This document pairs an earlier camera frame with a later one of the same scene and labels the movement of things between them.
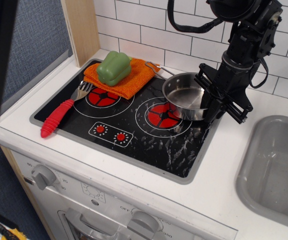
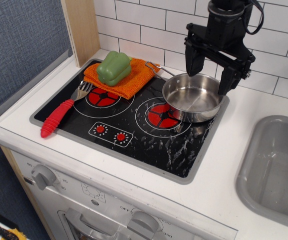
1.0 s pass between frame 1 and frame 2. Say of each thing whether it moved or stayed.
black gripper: moved
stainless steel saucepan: stayed
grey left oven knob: stayed
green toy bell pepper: stayed
